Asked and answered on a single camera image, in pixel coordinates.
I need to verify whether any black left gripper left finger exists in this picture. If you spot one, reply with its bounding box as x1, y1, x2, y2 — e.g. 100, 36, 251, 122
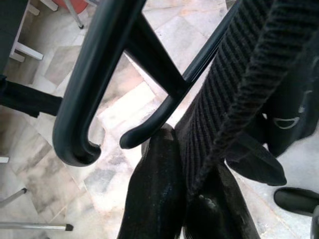
116, 123, 187, 239

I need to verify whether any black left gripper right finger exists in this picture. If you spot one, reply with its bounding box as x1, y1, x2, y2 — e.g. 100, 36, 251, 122
183, 161, 262, 239

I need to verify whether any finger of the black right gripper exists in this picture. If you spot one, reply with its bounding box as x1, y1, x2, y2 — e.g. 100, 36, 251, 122
273, 187, 319, 217

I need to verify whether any dark grey plastic hanger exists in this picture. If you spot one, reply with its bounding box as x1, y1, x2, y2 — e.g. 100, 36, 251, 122
52, 0, 240, 167

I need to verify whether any black TV console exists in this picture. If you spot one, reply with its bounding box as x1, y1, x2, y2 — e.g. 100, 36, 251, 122
0, 0, 45, 75

